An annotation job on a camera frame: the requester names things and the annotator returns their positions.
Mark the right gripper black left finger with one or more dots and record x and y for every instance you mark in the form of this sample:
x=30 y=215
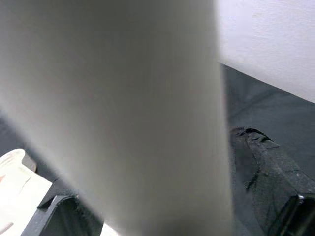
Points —
x=61 y=211

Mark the white plastic table leg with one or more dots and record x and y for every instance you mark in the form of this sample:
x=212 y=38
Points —
x=110 y=98

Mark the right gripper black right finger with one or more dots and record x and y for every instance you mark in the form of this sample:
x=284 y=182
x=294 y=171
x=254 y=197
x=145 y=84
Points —
x=278 y=186

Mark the white plastic children table top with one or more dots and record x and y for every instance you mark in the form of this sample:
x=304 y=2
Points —
x=14 y=191

